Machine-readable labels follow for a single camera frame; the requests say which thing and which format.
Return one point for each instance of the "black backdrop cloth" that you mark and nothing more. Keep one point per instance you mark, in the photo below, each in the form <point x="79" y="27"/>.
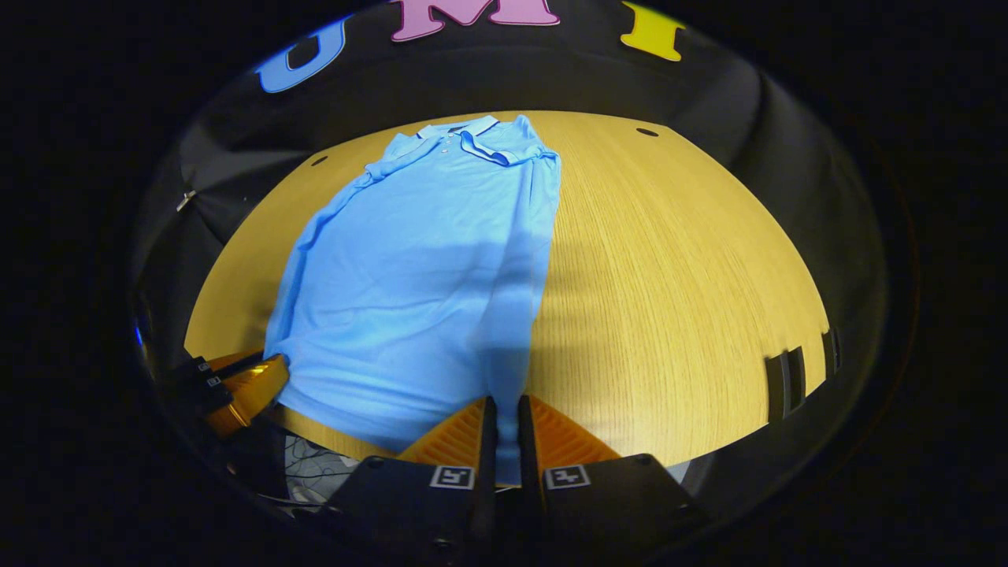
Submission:
<point x="551" y="79"/>

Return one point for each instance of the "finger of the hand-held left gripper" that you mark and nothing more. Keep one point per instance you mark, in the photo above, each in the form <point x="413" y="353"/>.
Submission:
<point x="206" y="367"/>
<point x="248" y="390"/>

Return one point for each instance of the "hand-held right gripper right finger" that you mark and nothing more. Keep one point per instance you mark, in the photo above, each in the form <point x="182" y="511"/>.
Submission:
<point x="529" y="472"/>

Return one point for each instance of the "light blue T-shirt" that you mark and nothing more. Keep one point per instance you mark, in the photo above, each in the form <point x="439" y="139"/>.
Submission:
<point x="409" y="299"/>

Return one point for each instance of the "dark slatted object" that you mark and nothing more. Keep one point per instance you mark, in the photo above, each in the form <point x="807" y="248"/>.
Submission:
<point x="786" y="382"/>

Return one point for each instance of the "small white clip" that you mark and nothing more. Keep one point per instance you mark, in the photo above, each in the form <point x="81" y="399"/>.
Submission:
<point x="185" y="200"/>

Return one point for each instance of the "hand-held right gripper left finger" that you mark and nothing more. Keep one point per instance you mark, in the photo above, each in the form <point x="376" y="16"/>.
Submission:
<point x="486" y="472"/>

